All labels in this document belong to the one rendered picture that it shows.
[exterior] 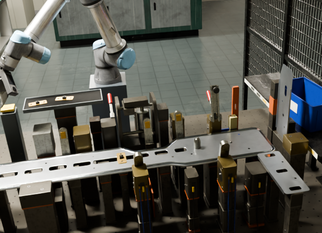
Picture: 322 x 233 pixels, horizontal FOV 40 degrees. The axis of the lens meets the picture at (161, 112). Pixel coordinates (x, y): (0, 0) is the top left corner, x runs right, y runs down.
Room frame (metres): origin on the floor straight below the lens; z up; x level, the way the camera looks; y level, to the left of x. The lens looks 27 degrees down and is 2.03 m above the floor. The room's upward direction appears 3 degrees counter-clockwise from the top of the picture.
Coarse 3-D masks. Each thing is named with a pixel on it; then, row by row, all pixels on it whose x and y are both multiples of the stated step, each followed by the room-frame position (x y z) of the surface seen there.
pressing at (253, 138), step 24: (168, 144) 1.71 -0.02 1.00; (192, 144) 1.71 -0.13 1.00; (216, 144) 1.69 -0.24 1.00; (240, 144) 1.68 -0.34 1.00; (264, 144) 1.67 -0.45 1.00; (0, 168) 1.60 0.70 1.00; (24, 168) 1.59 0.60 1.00; (48, 168) 1.58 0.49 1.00; (72, 168) 1.57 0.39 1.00; (96, 168) 1.56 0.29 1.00; (120, 168) 1.55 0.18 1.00
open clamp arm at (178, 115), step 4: (176, 112) 1.83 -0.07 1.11; (180, 112) 1.83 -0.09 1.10; (176, 116) 1.81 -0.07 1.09; (180, 116) 1.82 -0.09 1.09; (176, 120) 1.81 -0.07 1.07; (180, 120) 1.81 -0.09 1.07; (176, 124) 1.81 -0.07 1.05; (180, 124) 1.82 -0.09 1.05; (176, 128) 1.81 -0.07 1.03; (180, 128) 1.81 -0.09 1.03; (176, 132) 1.80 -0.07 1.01; (180, 132) 1.81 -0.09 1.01; (176, 136) 1.80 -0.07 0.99; (180, 136) 1.80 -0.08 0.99
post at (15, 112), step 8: (0, 112) 1.87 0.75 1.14; (8, 112) 1.87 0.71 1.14; (16, 112) 1.88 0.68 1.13; (8, 120) 1.85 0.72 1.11; (16, 120) 1.85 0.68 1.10; (8, 128) 1.85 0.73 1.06; (16, 128) 1.85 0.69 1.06; (8, 136) 1.85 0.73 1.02; (16, 136) 1.85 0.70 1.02; (8, 144) 1.84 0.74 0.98; (16, 144) 1.85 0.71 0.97; (24, 144) 1.91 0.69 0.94; (16, 152) 1.85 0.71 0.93; (24, 152) 1.86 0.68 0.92; (16, 160) 1.85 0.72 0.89; (24, 160) 1.85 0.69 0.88
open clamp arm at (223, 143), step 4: (224, 140) 1.52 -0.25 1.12; (220, 144) 1.52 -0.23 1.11; (224, 144) 1.51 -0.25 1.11; (228, 144) 1.51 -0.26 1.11; (220, 148) 1.51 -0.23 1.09; (224, 148) 1.51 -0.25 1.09; (228, 148) 1.51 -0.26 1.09; (220, 152) 1.51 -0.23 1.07; (224, 152) 1.52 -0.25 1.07; (228, 152) 1.52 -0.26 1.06; (220, 156) 1.52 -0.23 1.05; (224, 156) 1.52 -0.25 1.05
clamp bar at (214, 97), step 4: (212, 88) 1.85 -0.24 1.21; (216, 88) 1.82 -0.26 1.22; (212, 92) 1.84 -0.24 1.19; (216, 92) 1.82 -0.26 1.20; (212, 96) 1.84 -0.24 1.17; (216, 96) 1.85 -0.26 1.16; (212, 100) 1.84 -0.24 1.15; (216, 100) 1.85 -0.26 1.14; (212, 104) 1.84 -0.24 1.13; (216, 104) 1.85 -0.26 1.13; (212, 108) 1.83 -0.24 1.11; (216, 108) 1.84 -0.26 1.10; (212, 112) 1.83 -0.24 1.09; (212, 116) 1.83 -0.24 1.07
